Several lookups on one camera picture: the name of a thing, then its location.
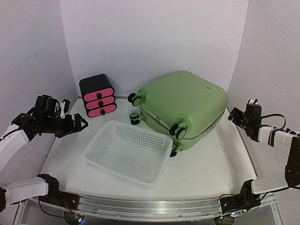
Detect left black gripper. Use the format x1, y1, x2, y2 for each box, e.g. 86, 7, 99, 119
42, 113, 88, 138

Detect green hard-shell suitcase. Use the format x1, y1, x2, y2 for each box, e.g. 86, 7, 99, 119
127, 70, 227, 157

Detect white perforated plastic basket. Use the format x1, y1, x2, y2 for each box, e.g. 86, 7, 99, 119
83, 120, 173, 187

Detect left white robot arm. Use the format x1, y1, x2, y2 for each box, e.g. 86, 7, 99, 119
0, 113, 89, 211

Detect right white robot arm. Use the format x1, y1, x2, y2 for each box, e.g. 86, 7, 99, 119
228, 104, 300, 208

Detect black pink drawer organizer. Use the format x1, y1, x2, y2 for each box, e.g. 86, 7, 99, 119
79, 74, 117, 118

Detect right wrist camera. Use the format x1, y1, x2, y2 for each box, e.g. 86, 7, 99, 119
244, 99, 262, 124

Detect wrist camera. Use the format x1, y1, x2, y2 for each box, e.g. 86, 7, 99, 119
33, 95, 70, 119
244, 99, 262, 124

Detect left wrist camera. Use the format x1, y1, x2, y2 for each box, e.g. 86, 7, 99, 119
33, 95, 70, 119

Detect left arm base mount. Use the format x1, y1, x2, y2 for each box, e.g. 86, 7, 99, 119
38, 190, 80, 210

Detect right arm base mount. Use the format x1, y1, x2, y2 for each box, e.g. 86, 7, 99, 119
217, 187, 261, 214

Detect aluminium front rail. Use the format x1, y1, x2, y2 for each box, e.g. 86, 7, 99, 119
21, 194, 277, 220

